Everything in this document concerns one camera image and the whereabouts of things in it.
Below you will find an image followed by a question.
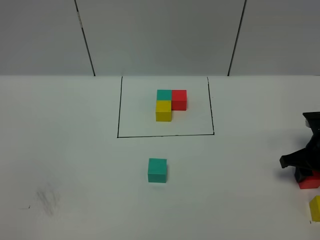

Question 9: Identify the yellow template block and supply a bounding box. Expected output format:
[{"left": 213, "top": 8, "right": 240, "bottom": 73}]
[{"left": 155, "top": 100, "right": 172, "bottom": 122}]

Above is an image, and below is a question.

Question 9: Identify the green template block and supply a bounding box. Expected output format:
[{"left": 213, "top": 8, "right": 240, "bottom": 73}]
[{"left": 156, "top": 89, "right": 172, "bottom": 101}]

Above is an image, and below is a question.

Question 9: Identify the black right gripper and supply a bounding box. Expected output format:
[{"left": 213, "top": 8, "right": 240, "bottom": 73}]
[{"left": 279, "top": 111, "right": 320, "bottom": 182}]

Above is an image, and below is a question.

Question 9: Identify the red template block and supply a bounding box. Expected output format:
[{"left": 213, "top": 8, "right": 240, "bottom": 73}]
[{"left": 171, "top": 89, "right": 187, "bottom": 111}]

